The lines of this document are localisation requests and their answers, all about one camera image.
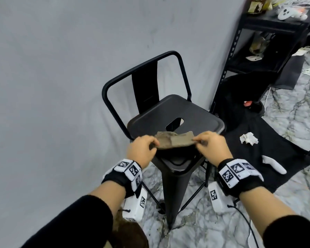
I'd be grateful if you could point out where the person's right hand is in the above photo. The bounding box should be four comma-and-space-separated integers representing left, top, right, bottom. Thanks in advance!
192, 131, 234, 168

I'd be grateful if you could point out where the person's left hand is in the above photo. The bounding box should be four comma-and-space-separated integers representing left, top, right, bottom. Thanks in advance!
126, 135, 160, 169

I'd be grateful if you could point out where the brown rag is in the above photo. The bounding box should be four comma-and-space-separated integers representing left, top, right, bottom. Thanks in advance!
154, 131, 199, 149

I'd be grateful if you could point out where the person's right forearm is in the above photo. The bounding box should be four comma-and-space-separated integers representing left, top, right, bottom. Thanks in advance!
239, 186, 310, 248

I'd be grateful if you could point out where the white crumpled paper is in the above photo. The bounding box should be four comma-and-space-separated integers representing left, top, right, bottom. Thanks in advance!
239, 132, 259, 146

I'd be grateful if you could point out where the black left wristband with markers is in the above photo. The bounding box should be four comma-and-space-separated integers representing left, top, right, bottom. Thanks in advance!
101, 158, 143, 199

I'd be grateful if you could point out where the black wristband with markers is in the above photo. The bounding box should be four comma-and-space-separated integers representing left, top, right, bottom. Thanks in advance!
101, 158, 143, 199
216, 158, 265, 199

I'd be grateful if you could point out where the black metal chair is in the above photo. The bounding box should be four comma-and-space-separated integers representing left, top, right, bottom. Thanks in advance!
102, 51, 226, 230

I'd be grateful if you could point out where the black right wristband with markers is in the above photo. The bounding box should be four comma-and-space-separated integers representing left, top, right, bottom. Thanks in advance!
216, 158, 265, 199

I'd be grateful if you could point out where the black floor mat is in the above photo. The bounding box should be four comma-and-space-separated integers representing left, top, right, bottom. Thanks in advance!
211, 71, 310, 194

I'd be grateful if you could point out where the white handheld device on mat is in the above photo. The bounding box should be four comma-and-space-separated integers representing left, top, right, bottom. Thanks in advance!
261, 155, 287, 175

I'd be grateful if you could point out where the stained brown floor cloth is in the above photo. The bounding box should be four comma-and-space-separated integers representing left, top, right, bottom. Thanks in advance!
111, 209, 149, 248

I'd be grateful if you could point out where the grey sheet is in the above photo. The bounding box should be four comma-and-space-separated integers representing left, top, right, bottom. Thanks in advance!
273, 54, 306, 90

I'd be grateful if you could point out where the crumpled clear plastic bag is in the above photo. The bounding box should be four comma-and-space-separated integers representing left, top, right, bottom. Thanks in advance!
249, 33, 270, 55

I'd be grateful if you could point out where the dark metal shelf rack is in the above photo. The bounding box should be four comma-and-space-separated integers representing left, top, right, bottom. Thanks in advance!
210, 0, 310, 113

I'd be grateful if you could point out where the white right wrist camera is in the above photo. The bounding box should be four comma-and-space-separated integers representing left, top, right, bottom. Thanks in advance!
208, 181, 237, 214

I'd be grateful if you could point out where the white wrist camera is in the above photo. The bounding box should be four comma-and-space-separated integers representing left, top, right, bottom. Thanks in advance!
208, 181, 237, 214
122, 187, 148, 223

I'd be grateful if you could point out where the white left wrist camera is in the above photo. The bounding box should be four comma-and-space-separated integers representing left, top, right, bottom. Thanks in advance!
122, 187, 148, 223

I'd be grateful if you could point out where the black right camera cable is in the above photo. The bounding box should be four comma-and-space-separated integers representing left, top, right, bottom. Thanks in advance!
227, 205, 260, 248

